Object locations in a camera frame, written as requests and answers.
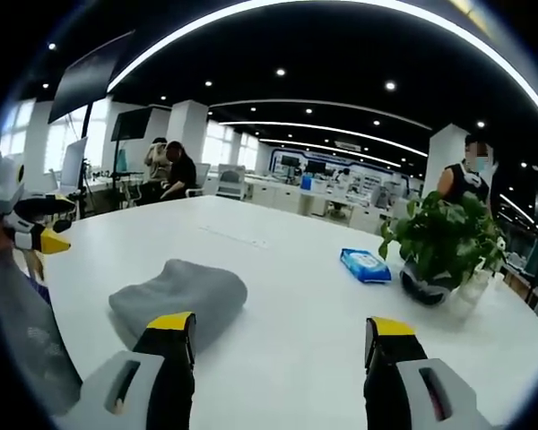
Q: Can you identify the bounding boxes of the green potted plant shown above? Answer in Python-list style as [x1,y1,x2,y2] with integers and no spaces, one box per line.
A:
[378,190,508,317]

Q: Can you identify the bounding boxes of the white office desks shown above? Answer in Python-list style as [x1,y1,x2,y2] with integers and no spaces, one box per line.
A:
[244,173,386,228]

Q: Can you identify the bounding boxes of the small black screen on stand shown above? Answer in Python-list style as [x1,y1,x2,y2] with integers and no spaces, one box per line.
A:
[109,107,154,207]

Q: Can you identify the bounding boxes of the white office chair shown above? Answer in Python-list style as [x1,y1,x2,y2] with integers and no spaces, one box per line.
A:
[214,163,247,202]
[186,161,213,199]

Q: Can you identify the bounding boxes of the large black screen on stand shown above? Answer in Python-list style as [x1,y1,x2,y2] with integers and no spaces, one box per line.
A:
[48,30,136,220]

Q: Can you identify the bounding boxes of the white monitor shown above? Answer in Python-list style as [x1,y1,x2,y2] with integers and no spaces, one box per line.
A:
[58,136,90,192]

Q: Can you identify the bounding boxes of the dark round object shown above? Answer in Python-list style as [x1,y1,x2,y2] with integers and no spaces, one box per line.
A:
[399,262,453,307]

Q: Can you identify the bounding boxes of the grey towel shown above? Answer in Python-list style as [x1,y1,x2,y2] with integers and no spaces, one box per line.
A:
[108,258,248,353]

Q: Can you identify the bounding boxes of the curved ceiling light strip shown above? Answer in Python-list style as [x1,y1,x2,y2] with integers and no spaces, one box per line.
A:
[106,0,538,118]

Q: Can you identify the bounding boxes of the blue wet wipes packet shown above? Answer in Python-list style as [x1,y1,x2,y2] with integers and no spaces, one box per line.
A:
[339,247,393,284]

